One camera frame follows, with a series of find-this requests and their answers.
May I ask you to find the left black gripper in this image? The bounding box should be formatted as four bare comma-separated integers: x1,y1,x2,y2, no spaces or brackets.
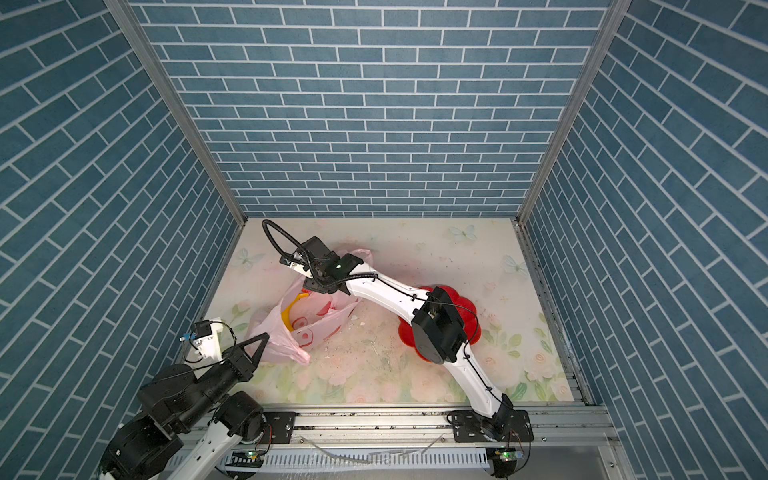
177,333,272,435

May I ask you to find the pink plastic bag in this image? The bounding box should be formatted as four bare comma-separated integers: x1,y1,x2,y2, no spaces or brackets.
243,262,361,365

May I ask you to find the red flower-shaped plate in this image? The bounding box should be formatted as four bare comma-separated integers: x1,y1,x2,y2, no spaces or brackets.
398,285,482,364

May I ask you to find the yellow fake banana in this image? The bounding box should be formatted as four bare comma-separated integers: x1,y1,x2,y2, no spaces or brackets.
281,291,309,332

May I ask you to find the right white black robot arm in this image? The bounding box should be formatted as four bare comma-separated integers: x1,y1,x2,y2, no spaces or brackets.
280,237,533,443

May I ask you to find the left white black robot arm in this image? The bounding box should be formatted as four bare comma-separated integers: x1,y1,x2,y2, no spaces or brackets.
98,333,271,479

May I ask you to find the right black corrugated cable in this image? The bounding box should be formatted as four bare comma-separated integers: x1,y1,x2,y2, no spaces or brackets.
261,218,337,283

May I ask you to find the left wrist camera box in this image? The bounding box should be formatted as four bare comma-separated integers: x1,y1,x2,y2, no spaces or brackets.
179,318,224,366

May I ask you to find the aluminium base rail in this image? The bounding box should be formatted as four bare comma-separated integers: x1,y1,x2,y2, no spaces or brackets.
161,403,625,480

